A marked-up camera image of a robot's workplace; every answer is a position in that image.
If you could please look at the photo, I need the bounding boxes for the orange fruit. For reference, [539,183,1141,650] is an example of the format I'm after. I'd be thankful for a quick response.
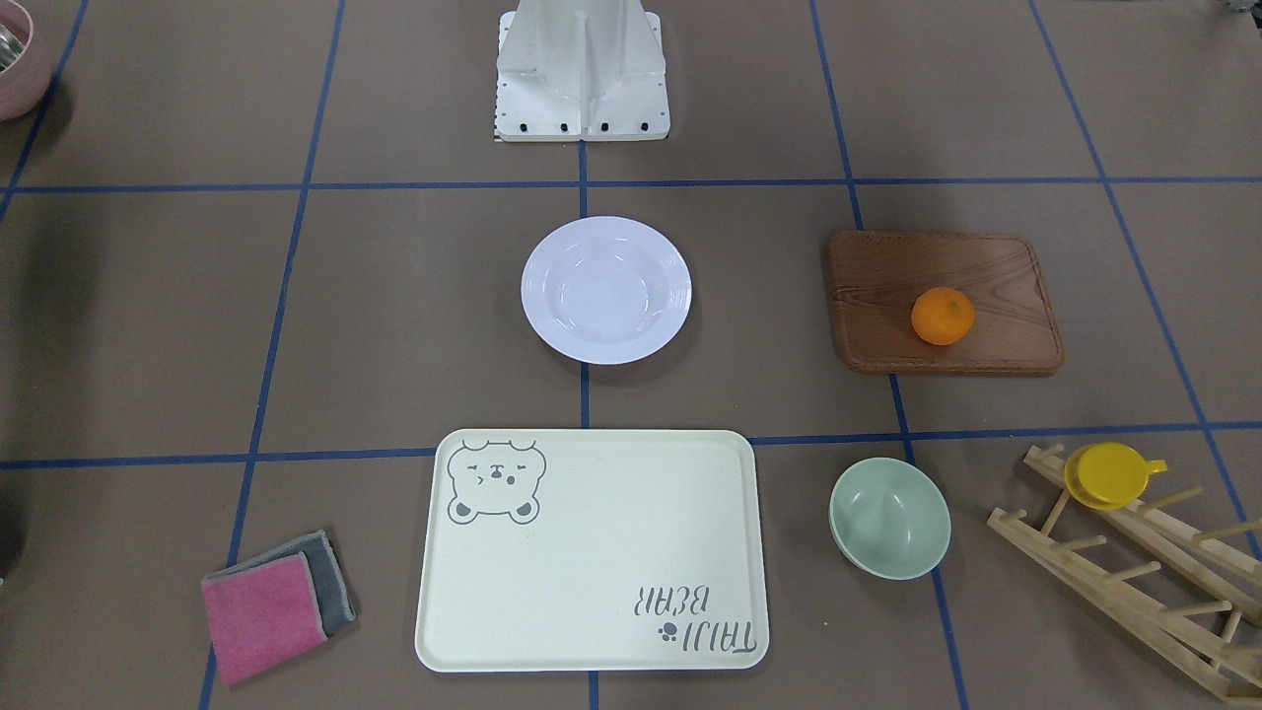
[910,288,976,346]

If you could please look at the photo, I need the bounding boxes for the cream bear serving tray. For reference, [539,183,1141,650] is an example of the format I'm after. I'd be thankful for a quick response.
[414,430,770,673]

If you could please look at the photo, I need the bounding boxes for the white ceramic plate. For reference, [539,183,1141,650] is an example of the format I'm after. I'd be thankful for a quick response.
[520,216,693,364]

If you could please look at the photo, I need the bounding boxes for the wooden cutting board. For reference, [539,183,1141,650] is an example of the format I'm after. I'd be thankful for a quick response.
[823,231,1065,377]

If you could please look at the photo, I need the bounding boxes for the green ceramic bowl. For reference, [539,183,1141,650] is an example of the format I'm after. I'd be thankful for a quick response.
[827,457,952,581]

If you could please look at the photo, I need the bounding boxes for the grey cloth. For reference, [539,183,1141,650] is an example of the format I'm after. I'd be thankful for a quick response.
[202,530,356,638]

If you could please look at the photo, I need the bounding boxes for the pink cloth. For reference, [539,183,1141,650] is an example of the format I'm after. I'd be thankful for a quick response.
[201,554,328,686]

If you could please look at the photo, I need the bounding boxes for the yellow mug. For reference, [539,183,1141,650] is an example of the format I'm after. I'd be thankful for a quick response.
[1063,441,1169,511]

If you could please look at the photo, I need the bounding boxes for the wooden dish rack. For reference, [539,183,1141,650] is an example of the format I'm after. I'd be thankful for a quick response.
[987,445,1261,709]

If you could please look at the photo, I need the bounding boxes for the pink bowl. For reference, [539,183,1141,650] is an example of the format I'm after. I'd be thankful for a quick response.
[1,1,53,122]

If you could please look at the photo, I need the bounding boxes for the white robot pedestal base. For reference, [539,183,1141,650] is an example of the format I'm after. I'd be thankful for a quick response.
[493,1,671,143]

